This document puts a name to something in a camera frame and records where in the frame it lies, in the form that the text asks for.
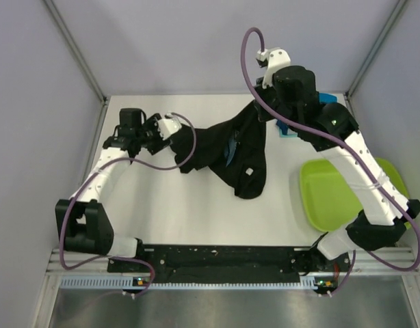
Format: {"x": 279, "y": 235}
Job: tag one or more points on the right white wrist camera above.
{"x": 273, "y": 60}

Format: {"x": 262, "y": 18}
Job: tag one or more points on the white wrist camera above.
{"x": 273, "y": 60}
{"x": 168, "y": 125}

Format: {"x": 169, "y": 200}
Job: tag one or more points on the left aluminium frame post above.
{"x": 74, "y": 49}

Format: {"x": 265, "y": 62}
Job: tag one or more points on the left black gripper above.
{"x": 160, "y": 144}

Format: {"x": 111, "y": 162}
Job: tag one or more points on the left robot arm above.
{"x": 82, "y": 220}

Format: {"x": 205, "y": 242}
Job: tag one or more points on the light teal folded shirt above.
{"x": 287, "y": 133}

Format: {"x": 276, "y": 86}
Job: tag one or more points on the aluminium frame post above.
{"x": 396, "y": 13}
{"x": 74, "y": 49}

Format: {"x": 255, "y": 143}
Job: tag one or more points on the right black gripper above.
{"x": 258, "y": 85}

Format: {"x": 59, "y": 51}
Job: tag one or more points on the light blue cable duct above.
{"x": 137, "y": 283}

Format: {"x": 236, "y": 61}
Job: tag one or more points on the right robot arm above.
{"x": 335, "y": 134}

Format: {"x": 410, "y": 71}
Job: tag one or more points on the black t shirt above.
{"x": 234, "y": 151}

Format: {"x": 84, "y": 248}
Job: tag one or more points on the top blue folded shirt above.
{"x": 327, "y": 98}

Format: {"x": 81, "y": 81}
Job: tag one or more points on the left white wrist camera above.
{"x": 168, "y": 125}

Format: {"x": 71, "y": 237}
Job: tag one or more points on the right aluminium frame post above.
{"x": 396, "y": 13}

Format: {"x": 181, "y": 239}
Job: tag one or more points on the dark blue folded shirt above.
{"x": 282, "y": 125}

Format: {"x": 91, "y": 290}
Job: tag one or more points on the green plastic basin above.
{"x": 327, "y": 199}

